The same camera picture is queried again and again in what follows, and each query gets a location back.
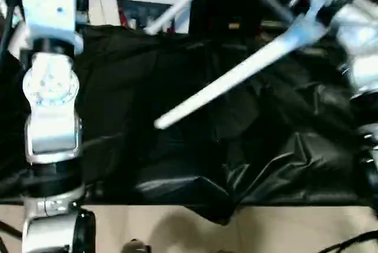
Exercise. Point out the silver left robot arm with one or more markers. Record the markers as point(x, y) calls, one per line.
point(53, 123)

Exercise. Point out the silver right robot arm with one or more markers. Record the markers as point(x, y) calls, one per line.
point(360, 46)

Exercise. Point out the small yellow label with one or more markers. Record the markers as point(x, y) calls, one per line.
point(234, 26)

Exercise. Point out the black plastic mat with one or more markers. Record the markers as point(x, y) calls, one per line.
point(177, 146)

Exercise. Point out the black tripod leg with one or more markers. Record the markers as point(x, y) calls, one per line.
point(10, 232)

